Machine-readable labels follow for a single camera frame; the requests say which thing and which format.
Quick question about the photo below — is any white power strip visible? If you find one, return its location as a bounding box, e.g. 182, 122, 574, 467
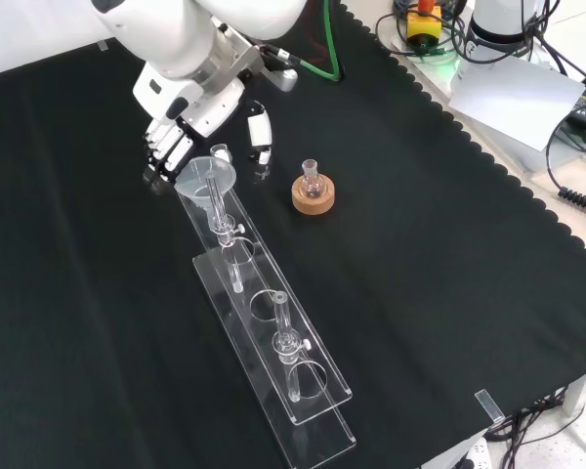
458, 436, 493, 469

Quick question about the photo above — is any black coiled cable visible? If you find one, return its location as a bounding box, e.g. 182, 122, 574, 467
545, 119, 586, 219

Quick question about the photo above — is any black table cloth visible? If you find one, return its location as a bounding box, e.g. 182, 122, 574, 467
0, 0, 586, 469

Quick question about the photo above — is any pale board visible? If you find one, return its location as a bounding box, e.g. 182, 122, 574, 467
447, 57, 586, 153

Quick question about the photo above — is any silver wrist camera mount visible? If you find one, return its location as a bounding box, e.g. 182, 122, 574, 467
223, 26, 300, 94

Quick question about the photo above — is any cork ring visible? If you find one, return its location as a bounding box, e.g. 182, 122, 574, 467
291, 174, 337, 215

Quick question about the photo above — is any yellow stop button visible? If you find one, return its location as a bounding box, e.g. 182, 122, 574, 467
405, 0, 443, 48

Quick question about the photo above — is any green cable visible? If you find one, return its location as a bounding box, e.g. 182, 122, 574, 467
296, 0, 344, 82

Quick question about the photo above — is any small glass round-bottom flask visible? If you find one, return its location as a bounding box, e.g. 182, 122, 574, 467
300, 158, 325, 199

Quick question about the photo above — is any clear acrylic funnel stand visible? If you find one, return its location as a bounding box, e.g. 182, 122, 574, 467
175, 165, 358, 469

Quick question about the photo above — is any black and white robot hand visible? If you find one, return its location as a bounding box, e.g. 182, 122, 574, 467
132, 62, 274, 186

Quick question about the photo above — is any translucent plastic funnel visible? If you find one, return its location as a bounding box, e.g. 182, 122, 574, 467
174, 155, 237, 238

